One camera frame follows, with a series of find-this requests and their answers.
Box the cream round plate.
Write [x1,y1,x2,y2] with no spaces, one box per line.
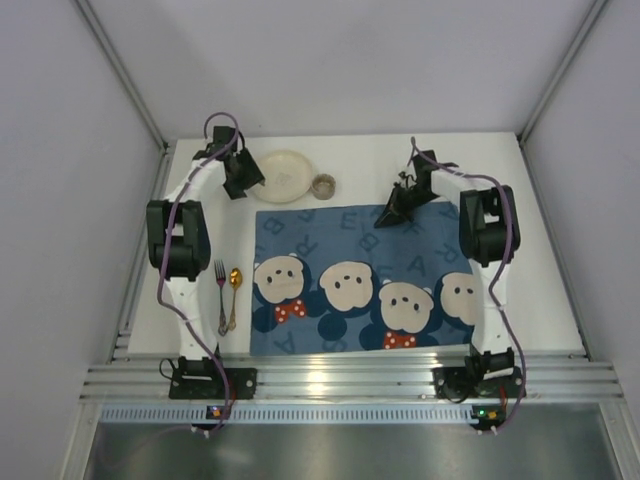
[250,150,314,203]

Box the blue bear print cloth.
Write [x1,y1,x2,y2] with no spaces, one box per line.
[249,202,477,356]

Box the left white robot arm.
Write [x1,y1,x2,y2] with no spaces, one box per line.
[146,126,265,361]

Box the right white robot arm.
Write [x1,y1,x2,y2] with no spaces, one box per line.
[374,146,521,381]

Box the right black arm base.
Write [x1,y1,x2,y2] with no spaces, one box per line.
[433,348,524,403]

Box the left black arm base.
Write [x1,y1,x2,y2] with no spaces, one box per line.
[168,358,258,401]

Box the gold spoon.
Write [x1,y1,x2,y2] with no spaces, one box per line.
[228,267,243,331]

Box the aluminium mounting rail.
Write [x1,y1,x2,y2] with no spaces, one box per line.
[80,345,623,403]

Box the left aluminium frame post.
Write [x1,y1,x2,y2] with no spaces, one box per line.
[71,0,169,152]

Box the aluminium frame post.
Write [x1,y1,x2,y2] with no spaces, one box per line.
[516,0,611,147]
[71,0,169,152]

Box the right aluminium frame post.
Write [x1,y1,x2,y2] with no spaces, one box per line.
[516,0,611,147]

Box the perforated grey cable tray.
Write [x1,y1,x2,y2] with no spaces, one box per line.
[100,404,504,425]

